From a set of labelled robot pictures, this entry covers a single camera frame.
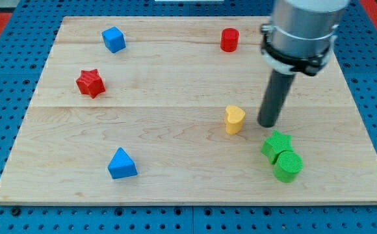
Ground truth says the yellow heart block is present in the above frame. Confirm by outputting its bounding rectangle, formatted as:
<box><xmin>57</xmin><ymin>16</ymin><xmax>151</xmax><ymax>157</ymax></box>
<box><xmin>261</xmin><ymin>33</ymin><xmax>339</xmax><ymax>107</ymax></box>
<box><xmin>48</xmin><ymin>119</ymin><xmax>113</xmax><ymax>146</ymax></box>
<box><xmin>224</xmin><ymin>105</ymin><xmax>246</xmax><ymax>135</ymax></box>

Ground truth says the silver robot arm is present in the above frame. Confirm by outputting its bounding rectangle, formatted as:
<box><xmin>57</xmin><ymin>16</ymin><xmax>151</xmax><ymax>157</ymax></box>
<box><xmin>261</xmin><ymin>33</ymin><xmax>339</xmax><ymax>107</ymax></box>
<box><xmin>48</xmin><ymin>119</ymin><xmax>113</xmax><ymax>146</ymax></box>
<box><xmin>261</xmin><ymin>0</ymin><xmax>350</xmax><ymax>76</ymax></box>

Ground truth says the light wooden board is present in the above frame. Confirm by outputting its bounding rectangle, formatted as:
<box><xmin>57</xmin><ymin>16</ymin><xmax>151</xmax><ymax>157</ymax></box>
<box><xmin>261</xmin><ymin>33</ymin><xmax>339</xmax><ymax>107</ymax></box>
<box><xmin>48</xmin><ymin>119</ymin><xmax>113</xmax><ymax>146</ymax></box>
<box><xmin>0</xmin><ymin>16</ymin><xmax>377</xmax><ymax>206</ymax></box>

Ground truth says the blue triangle block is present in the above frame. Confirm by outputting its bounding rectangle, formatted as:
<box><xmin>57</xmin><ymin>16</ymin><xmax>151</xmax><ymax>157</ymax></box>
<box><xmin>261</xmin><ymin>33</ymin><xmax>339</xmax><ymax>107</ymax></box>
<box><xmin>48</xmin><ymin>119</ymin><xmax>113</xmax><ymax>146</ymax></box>
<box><xmin>107</xmin><ymin>148</ymin><xmax>138</xmax><ymax>179</ymax></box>

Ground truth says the red cylinder block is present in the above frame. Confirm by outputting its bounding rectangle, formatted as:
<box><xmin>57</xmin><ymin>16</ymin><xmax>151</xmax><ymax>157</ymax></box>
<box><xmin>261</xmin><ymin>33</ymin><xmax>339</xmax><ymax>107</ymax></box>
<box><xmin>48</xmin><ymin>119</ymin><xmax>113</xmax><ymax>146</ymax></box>
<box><xmin>220</xmin><ymin>28</ymin><xmax>240</xmax><ymax>52</ymax></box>

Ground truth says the green star block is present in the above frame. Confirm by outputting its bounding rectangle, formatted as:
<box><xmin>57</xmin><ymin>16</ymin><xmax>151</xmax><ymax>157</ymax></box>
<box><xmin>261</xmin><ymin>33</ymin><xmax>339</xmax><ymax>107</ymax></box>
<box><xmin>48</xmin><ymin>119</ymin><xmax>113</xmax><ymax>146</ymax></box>
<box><xmin>261</xmin><ymin>130</ymin><xmax>294</xmax><ymax>164</ymax></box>

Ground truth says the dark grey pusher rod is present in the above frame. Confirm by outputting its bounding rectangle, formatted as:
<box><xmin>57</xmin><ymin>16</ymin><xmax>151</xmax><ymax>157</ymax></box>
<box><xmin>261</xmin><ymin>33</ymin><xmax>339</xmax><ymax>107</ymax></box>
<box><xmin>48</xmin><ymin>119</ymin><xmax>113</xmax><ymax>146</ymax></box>
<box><xmin>257</xmin><ymin>70</ymin><xmax>296</xmax><ymax>127</ymax></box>

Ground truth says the red star block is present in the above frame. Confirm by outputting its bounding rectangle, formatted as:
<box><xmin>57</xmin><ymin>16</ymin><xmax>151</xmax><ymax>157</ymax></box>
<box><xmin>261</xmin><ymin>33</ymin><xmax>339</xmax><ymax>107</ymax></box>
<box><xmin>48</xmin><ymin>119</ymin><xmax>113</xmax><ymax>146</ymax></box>
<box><xmin>76</xmin><ymin>69</ymin><xmax>106</xmax><ymax>99</ymax></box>

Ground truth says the blue cube block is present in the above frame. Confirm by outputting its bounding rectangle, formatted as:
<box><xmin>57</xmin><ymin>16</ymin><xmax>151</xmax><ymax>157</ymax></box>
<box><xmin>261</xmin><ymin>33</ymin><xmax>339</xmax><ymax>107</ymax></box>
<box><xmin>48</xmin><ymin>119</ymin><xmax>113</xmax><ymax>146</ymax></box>
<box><xmin>101</xmin><ymin>27</ymin><xmax>126</xmax><ymax>53</ymax></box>

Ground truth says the green cylinder block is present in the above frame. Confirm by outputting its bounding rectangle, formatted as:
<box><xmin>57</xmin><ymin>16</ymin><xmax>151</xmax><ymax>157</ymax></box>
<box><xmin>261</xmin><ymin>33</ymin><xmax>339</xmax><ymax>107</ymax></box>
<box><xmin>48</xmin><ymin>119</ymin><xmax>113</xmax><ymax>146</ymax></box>
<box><xmin>273</xmin><ymin>151</ymin><xmax>304</xmax><ymax>183</ymax></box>

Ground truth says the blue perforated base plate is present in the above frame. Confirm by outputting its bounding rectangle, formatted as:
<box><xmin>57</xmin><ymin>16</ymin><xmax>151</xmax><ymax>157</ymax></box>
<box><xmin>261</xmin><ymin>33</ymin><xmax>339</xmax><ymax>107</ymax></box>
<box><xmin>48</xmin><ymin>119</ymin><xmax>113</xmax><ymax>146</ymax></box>
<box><xmin>0</xmin><ymin>0</ymin><xmax>377</xmax><ymax>233</ymax></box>

